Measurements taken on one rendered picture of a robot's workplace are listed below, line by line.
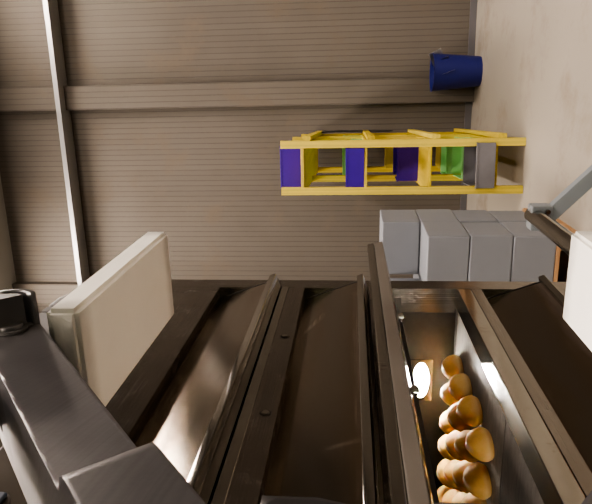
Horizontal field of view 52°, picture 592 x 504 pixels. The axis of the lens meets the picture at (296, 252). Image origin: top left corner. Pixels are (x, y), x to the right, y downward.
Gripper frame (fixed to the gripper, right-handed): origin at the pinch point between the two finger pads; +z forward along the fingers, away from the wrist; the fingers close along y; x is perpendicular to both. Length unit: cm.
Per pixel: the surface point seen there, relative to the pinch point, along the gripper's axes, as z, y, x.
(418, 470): 47, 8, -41
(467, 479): 101, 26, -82
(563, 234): 75, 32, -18
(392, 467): 48, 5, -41
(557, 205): 91, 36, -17
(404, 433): 55, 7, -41
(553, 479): 66, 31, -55
